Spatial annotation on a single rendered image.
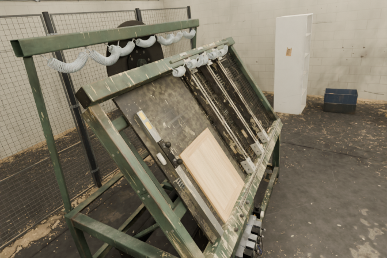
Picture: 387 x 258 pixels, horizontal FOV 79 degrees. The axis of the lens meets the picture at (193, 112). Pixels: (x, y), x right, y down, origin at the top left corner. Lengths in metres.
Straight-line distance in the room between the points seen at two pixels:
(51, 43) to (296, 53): 4.50
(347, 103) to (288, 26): 2.04
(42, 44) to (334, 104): 5.33
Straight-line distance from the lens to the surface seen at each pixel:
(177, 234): 1.43
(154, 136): 1.47
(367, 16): 6.54
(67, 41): 1.80
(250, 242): 1.85
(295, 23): 5.26
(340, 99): 5.81
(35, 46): 1.69
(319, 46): 6.65
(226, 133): 2.04
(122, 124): 1.47
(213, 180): 1.77
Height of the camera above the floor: 2.20
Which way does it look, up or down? 22 degrees down
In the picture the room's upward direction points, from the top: 7 degrees counter-clockwise
